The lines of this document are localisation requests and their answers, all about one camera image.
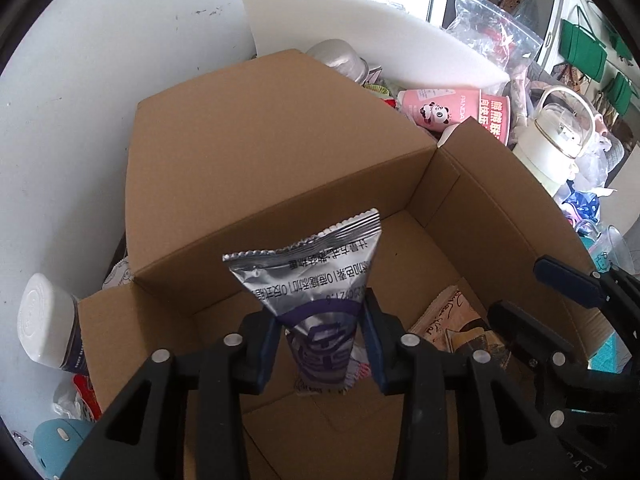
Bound red gold snack packet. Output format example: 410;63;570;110
73;374;102;422

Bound tan snack wrapper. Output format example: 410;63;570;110
409;285;506;356

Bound purple silver snack packet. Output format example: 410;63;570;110
222;208;382;391

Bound teal printed table mat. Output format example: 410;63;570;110
589;333;631;374

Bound light blue robot figure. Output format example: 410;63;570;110
32;418;94;479

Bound cream water jug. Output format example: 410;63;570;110
513;86;611;196

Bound white cap blue jar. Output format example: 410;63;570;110
17;273;89;376

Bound pink panda paper cups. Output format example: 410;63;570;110
396;89;511;145

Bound green tote bag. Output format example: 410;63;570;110
559;6;608;82

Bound clear zip plastic bag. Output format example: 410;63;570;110
446;0;542;79

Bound brown cardboard box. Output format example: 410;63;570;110
77;48;614;480

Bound silver metal bowl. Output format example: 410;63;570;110
306;39;369;84

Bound white foam board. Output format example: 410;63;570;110
242;0;509;89

